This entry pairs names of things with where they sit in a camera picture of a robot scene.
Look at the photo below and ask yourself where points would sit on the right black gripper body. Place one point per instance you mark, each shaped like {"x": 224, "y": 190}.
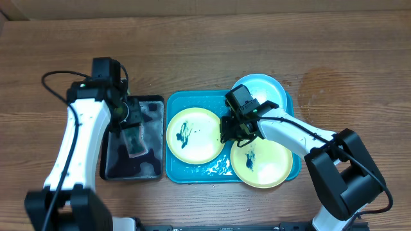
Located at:
{"x": 229, "y": 129}

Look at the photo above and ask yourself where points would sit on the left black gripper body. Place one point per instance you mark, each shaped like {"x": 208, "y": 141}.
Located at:
{"x": 129, "y": 116}

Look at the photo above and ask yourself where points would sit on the pink green sponge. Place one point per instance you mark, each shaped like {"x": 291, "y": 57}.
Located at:
{"x": 135, "y": 144}

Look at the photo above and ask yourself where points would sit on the yellow plate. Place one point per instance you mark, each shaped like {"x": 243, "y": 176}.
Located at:
{"x": 193, "y": 136}
{"x": 262, "y": 163}

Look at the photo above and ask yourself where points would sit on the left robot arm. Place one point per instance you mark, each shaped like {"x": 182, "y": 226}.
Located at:
{"x": 96, "y": 105}

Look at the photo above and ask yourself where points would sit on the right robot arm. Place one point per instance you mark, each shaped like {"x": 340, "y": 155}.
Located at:
{"x": 344, "y": 175}

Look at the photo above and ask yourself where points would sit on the teal plastic tray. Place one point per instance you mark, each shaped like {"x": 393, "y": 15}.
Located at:
{"x": 218, "y": 170}

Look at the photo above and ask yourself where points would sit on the black water tray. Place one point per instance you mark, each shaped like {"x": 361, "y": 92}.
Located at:
{"x": 119, "y": 163}

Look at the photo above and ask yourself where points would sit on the light blue plate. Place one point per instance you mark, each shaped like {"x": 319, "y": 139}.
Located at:
{"x": 264, "y": 88}

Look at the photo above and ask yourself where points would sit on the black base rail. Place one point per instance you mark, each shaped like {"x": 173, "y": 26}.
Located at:
{"x": 284, "y": 226}

